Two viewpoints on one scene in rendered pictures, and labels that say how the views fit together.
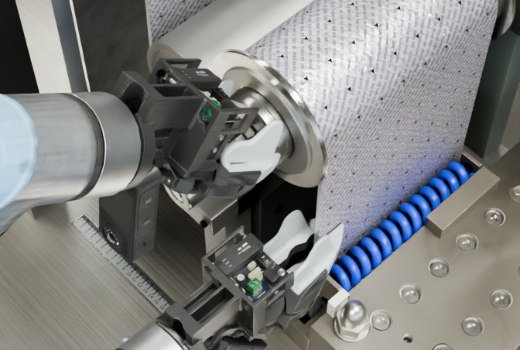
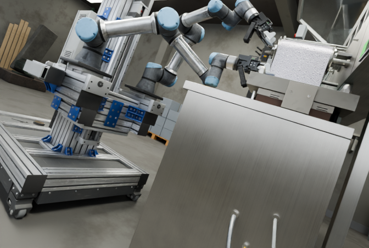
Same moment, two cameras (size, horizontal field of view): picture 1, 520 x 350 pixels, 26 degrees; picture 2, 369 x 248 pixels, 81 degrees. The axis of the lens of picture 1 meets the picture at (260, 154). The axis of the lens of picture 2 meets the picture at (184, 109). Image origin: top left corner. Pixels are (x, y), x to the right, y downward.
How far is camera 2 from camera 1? 1.65 m
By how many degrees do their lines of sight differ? 80
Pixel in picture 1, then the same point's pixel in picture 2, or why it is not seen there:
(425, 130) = (303, 72)
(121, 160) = (252, 10)
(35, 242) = not seen: hidden behind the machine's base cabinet
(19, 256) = not seen: hidden behind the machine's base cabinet
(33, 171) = (245, 1)
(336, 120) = (284, 41)
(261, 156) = (269, 37)
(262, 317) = (249, 61)
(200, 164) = (260, 24)
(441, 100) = (309, 66)
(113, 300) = not seen: hidden behind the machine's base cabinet
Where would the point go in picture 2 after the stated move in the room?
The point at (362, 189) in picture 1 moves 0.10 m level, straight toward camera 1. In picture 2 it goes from (283, 70) to (266, 62)
